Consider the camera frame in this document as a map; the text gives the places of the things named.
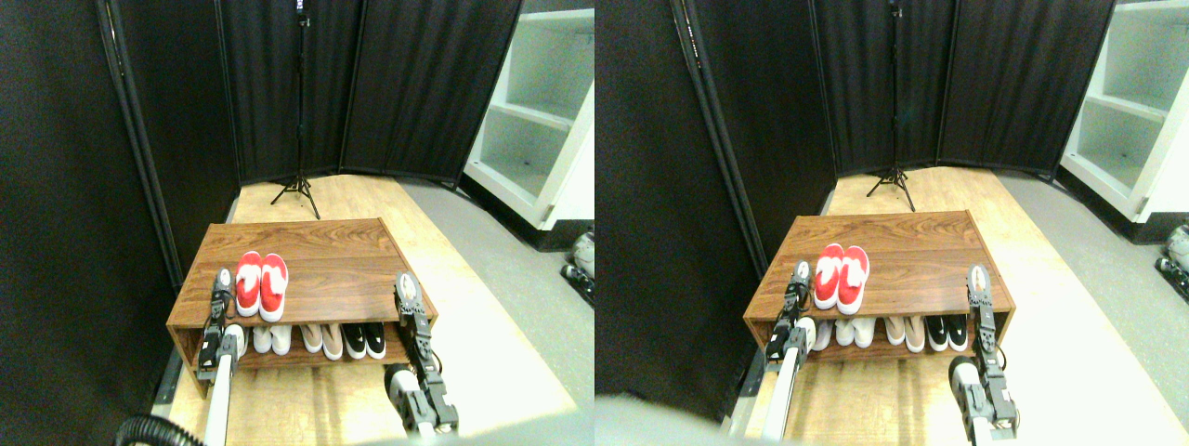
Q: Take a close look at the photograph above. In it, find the red shoe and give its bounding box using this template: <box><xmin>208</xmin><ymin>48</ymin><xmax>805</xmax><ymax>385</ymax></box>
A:
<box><xmin>814</xmin><ymin>243</ymin><xmax>845</xmax><ymax>311</ymax></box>
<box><xmin>234</xmin><ymin>251</ymin><xmax>264</xmax><ymax>318</ymax></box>
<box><xmin>836</xmin><ymin>245</ymin><xmax>871</xmax><ymax>316</ymax></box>
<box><xmin>259</xmin><ymin>253</ymin><xmax>290</xmax><ymax>323</ymax></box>

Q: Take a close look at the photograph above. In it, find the grey curtain stand foot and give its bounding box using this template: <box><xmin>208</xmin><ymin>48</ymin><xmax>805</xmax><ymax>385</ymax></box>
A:
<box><xmin>151</xmin><ymin>348</ymin><xmax>184</xmax><ymax>410</ymax></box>
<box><xmin>727</xmin><ymin>372</ymin><xmax>772</xmax><ymax>438</ymax></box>

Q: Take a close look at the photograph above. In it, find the brown shoe rack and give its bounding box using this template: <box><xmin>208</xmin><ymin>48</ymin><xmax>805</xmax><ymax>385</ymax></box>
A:
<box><xmin>743</xmin><ymin>210</ymin><xmax>1016</xmax><ymax>393</ymax></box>
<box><xmin>166</xmin><ymin>218</ymin><xmax>438</xmax><ymax>397</ymax></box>

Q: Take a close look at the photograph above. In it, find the grey and black device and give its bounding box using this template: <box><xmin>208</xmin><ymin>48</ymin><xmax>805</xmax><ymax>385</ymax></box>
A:
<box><xmin>559</xmin><ymin>228</ymin><xmax>595</xmax><ymax>309</ymax></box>
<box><xmin>1154</xmin><ymin>223</ymin><xmax>1189</xmax><ymax>306</ymax></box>

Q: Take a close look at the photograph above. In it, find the black curtain stand pole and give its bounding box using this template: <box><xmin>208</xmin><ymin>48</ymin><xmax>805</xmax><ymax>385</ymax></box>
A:
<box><xmin>97</xmin><ymin>0</ymin><xmax>184</xmax><ymax>291</ymax></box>
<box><xmin>671</xmin><ymin>0</ymin><xmax>772</xmax><ymax>280</ymax></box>

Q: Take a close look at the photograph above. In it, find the white shelf unit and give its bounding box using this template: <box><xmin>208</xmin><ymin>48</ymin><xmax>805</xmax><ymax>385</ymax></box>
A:
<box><xmin>1057</xmin><ymin>0</ymin><xmax>1189</xmax><ymax>224</ymax></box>
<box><xmin>462</xmin><ymin>0</ymin><xmax>595</xmax><ymax>231</ymax></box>

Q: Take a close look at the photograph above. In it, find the black tripod stand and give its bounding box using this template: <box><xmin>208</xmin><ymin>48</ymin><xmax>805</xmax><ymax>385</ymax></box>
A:
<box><xmin>270</xmin><ymin>0</ymin><xmax>321</xmax><ymax>221</ymax></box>
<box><xmin>866</xmin><ymin>0</ymin><xmax>917</xmax><ymax>214</ymax></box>

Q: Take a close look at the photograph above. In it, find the black ribbed hose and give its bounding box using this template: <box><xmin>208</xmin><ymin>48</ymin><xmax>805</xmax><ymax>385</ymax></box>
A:
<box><xmin>113</xmin><ymin>415</ymin><xmax>182</xmax><ymax>446</ymax></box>

